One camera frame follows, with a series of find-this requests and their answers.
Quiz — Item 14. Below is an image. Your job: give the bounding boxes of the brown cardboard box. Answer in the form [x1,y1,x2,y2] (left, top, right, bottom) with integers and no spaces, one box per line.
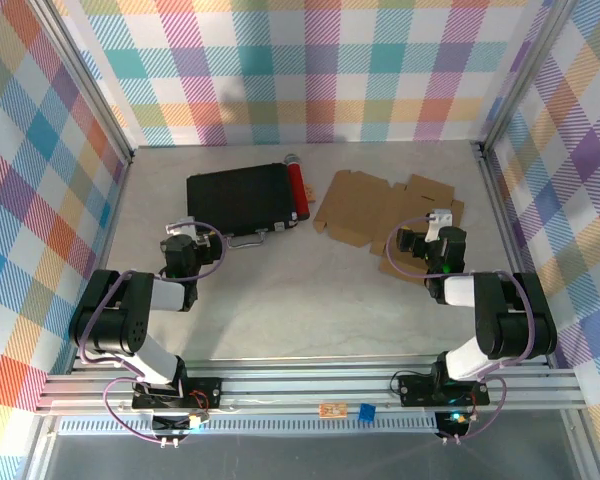
[312,169,466,279]

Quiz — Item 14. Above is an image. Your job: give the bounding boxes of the black carrying case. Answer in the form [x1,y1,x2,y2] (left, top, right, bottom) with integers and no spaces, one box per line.
[186,163,301,250]

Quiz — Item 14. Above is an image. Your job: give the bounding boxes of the red microphone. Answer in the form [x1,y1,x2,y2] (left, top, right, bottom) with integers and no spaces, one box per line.
[283,153,312,221]

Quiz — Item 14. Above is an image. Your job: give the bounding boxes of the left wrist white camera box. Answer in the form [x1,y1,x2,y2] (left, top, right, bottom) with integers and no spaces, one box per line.
[165,217,199,236]

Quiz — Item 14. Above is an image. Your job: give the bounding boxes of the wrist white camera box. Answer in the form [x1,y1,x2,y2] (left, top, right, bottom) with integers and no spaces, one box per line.
[426,208,454,245]
[165,217,199,236]

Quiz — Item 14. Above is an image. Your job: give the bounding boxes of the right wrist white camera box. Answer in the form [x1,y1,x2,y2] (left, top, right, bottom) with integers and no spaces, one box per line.
[426,208,454,245]

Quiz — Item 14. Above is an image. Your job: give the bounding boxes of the aluminium side rail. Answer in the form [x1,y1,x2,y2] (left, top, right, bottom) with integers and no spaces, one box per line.
[472,142,556,369]
[68,149,136,374]

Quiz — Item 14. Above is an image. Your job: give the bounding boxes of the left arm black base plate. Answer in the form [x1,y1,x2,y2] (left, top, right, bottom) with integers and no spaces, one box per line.
[131,377,224,412]

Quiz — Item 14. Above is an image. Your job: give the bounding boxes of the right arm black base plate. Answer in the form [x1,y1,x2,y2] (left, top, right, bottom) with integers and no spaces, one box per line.
[397,373,491,407]

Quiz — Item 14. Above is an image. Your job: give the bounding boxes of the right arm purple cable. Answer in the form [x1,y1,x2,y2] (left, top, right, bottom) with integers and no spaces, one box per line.
[385,214,536,445]

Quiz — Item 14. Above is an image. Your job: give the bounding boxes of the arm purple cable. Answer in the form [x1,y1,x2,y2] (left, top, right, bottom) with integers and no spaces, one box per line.
[77,221,230,445]
[385,214,536,445]

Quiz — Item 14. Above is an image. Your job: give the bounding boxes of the aluminium frame rails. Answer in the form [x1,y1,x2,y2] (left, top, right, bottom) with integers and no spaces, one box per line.
[34,352,589,416]

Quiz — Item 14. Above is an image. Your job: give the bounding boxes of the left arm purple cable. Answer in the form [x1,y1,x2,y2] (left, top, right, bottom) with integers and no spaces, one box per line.
[77,221,230,445]

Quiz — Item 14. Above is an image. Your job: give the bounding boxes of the small controller board with wires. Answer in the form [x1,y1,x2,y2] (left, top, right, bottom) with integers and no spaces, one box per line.
[434,407,481,446]
[149,409,212,449]

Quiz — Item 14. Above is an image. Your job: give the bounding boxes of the slotted grey cable duct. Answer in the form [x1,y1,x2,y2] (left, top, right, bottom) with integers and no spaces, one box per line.
[57,417,444,435]

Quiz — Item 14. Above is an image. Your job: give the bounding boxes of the aluminium corner post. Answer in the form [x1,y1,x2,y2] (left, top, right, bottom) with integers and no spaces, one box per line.
[472,0,579,156]
[29,0,136,166]

